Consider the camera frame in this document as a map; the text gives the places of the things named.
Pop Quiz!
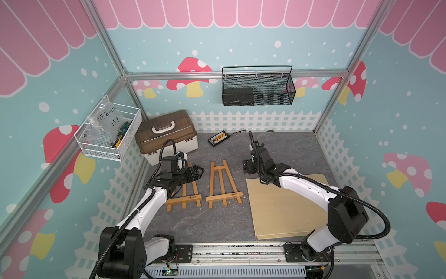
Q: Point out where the wooden easel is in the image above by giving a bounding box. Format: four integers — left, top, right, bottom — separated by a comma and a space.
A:
205, 160, 243, 209
166, 162, 202, 212

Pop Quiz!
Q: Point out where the white wire wall basket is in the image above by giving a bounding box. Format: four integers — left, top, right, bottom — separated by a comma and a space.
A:
74, 96, 142, 162

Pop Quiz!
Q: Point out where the brown lid tool box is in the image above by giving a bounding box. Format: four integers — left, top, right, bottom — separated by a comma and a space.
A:
135, 110, 198, 166

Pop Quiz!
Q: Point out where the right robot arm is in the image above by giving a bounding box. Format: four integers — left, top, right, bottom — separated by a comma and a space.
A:
243, 131, 391, 262

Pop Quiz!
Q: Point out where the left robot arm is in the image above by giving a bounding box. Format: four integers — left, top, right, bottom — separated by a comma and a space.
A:
90, 149, 204, 279

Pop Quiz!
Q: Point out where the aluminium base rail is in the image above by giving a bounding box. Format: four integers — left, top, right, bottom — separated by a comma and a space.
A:
90, 242, 391, 279

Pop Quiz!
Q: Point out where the clear plastic bag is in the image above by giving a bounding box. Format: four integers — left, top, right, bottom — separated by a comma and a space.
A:
82, 97, 127, 143

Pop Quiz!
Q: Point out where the black bit set case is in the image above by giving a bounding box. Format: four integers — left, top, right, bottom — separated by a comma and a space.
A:
208, 130, 230, 147

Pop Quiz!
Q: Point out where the green yellow screwdriver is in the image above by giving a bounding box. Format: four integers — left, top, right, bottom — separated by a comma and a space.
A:
109, 122, 130, 148

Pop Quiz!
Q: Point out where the plywood board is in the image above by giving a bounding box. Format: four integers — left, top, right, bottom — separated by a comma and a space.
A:
246, 179, 335, 236
256, 230, 312, 240

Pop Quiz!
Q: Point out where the black box in basket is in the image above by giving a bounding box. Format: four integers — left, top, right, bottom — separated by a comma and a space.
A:
222, 88, 254, 106

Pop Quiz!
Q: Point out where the black mesh wall basket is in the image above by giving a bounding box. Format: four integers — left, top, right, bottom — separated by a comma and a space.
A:
221, 65, 296, 106

